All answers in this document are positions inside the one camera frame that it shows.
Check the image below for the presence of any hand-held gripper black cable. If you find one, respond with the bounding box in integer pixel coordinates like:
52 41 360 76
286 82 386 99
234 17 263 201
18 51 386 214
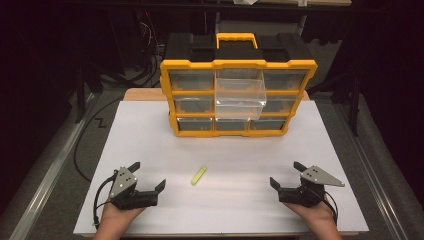
323 190 340 225
92 174 118 231

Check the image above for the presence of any small yellow-green bar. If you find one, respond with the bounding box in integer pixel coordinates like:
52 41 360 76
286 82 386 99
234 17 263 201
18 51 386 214
190 165 208 187

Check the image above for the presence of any grid of small clear drawers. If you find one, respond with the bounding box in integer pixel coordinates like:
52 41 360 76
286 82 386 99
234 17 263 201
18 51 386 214
168 68 309 132

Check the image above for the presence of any yellow and black organizer cabinet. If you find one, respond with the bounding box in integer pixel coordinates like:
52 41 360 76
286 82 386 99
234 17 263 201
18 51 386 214
159 32 319 139

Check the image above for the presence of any left hand-held gripper black cable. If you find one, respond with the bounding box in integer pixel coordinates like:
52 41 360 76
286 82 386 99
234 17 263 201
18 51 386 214
92 174 118 231

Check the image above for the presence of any white table sheet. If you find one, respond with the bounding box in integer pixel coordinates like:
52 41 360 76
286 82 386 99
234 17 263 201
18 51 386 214
72 99 370 236

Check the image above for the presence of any long black floor cable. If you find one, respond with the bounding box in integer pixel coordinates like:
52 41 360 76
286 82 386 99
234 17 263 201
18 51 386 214
72 95 125 183

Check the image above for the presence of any bundle of thin wires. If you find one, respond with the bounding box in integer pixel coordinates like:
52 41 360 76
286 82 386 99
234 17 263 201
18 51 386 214
134 9 168 88

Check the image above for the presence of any person's left hand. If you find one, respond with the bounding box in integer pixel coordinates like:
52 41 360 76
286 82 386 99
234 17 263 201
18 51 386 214
99 201 147 232

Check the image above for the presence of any person's right hand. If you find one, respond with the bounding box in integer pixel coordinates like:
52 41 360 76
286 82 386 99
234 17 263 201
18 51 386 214
283 196 338 233

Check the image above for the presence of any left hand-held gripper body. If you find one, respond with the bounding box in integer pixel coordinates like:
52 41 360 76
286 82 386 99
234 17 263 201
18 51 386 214
109 165 160 211

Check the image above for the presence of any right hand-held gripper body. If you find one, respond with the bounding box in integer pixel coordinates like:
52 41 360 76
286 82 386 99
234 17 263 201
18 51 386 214
277 165 346 208

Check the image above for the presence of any right hand-held gripper black cable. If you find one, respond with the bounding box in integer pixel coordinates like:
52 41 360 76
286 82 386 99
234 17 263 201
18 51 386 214
323 190 340 225

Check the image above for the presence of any metal floor rail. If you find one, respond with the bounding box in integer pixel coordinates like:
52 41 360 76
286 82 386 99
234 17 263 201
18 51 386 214
333 101 413 240
9 92 98 240

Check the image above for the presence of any black metal stand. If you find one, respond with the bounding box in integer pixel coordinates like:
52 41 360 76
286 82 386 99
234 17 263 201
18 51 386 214
73 61 105 124

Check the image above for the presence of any clear plastic organizer drawer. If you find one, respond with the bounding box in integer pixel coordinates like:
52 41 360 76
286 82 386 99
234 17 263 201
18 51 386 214
214 76 268 121

